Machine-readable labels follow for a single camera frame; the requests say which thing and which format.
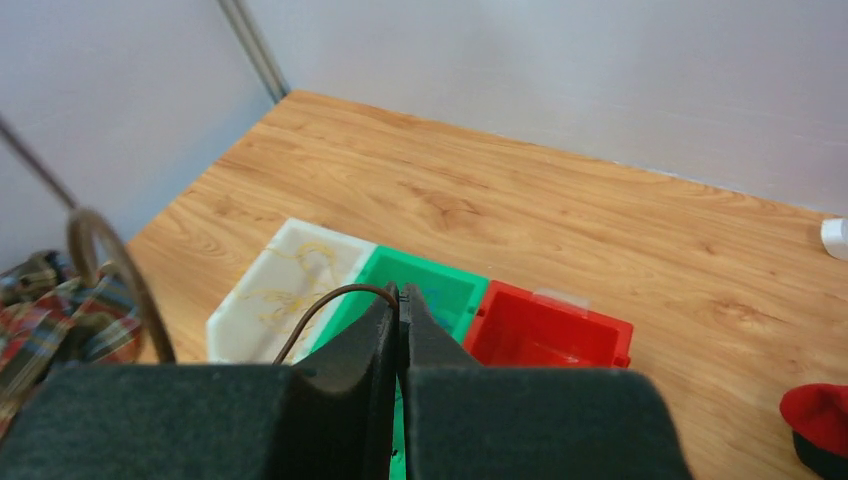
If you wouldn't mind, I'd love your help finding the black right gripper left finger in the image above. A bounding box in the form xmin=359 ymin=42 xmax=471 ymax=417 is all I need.
xmin=1 ymin=283 xmax=399 ymax=479

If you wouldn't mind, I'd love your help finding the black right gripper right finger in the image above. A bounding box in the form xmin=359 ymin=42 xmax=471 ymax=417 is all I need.
xmin=401 ymin=284 xmax=692 ymax=479

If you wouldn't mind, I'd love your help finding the yellow cable piece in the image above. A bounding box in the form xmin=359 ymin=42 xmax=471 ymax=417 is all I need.
xmin=238 ymin=241 xmax=346 ymax=333

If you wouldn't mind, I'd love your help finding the brown cable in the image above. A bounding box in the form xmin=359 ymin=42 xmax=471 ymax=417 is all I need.
xmin=0 ymin=112 xmax=400 ymax=367

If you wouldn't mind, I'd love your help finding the red plastic bin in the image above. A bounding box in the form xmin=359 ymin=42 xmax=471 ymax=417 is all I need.
xmin=463 ymin=281 xmax=634 ymax=368

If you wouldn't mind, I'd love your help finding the green plastic bin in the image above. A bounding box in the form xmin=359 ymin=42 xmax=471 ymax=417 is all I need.
xmin=309 ymin=246 xmax=489 ymax=480

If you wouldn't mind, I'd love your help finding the white translucent plastic bin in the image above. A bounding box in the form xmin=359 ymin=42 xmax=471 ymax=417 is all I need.
xmin=206 ymin=218 xmax=376 ymax=363

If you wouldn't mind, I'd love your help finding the plaid cloth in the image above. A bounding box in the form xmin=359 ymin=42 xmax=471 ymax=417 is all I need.
xmin=1 ymin=250 xmax=143 ymax=434

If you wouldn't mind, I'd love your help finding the red shirt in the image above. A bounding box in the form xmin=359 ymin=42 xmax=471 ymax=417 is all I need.
xmin=779 ymin=383 xmax=847 ymax=452

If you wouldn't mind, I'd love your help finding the black shirt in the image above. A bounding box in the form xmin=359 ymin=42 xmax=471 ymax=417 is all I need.
xmin=792 ymin=431 xmax=847 ymax=480

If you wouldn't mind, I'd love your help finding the silver clothes rack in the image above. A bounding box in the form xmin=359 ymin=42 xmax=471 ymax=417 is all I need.
xmin=820 ymin=218 xmax=848 ymax=261

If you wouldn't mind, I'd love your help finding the grey corner wall post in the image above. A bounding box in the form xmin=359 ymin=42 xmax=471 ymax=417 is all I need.
xmin=217 ymin=0 xmax=290 ymax=104

